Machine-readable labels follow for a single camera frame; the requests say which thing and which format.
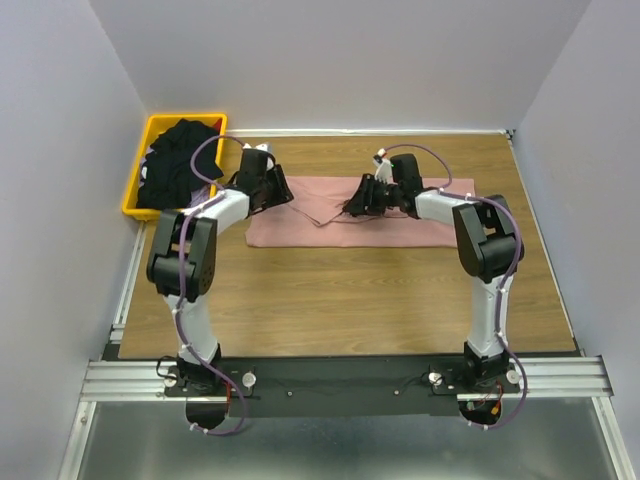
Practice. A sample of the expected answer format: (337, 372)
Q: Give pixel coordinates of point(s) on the aluminium frame rail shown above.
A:
(110, 379)

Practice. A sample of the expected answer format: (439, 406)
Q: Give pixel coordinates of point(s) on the yellow plastic bin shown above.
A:
(157, 124)

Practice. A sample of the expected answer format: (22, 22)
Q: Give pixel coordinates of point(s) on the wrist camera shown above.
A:
(255, 162)
(401, 170)

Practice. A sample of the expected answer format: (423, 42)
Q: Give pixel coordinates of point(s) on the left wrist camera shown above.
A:
(255, 162)

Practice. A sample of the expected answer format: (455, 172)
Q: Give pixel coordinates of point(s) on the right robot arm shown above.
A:
(489, 246)

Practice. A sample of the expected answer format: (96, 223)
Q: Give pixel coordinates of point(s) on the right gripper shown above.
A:
(361, 201)

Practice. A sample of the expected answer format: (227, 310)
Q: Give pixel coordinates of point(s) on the lavender t shirt in bin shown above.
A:
(202, 195)

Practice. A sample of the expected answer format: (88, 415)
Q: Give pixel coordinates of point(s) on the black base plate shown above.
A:
(339, 386)

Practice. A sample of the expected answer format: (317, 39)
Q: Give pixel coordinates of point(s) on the pink t shirt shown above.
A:
(314, 218)

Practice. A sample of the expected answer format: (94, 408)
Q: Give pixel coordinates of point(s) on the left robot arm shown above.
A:
(182, 263)

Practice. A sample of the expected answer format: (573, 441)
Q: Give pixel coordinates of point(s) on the black t shirt in bin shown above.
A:
(166, 179)

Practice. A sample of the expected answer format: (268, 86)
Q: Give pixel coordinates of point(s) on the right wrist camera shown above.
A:
(401, 170)

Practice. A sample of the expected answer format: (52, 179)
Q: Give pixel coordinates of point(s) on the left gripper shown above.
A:
(283, 192)

